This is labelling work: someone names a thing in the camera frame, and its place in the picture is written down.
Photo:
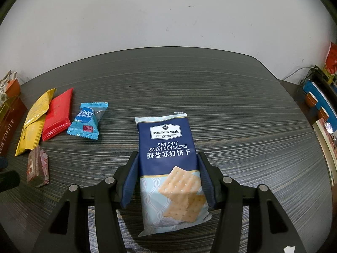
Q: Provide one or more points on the yellow snack packet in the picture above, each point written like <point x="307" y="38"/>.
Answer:
<point x="40" y="105"/>
<point x="27" y="139"/>

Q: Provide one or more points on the red and gold tin box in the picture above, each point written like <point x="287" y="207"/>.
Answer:
<point x="10" y="126"/>

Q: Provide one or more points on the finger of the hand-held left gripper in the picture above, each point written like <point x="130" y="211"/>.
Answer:
<point x="9" y="181"/>
<point x="2" y="163"/>

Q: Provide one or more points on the patterned ceramic teapot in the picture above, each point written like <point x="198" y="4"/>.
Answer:
<point x="4" y="84"/>

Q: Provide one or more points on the orange tea cup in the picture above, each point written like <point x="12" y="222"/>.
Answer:
<point x="13" y="89"/>

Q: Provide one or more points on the light blue candy packet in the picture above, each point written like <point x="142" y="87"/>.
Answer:
<point x="85" y="120"/>

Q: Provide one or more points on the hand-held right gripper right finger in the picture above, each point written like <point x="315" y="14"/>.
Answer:
<point x="208" y="181"/>

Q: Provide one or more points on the small orange cup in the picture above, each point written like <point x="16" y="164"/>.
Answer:
<point x="322" y="113"/>
<point x="310" y="100"/>

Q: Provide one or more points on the blue box with cups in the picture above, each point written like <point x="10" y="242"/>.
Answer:
<point x="320" y="97"/>

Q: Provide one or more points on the eyeglasses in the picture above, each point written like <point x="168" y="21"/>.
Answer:
<point x="329" y="127"/>

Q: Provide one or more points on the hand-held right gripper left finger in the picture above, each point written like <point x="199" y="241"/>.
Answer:
<point x="130" y="181"/>

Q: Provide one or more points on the small brown snack packet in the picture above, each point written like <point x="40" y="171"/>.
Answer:
<point x="38" y="167"/>

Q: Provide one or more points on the red snack packet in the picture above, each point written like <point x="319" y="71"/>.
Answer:
<point x="58" y="113"/>

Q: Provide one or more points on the red bag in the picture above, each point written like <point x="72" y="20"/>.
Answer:
<point x="332" y="58"/>

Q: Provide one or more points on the blue cracker packet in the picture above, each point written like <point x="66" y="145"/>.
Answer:
<point x="168" y="163"/>

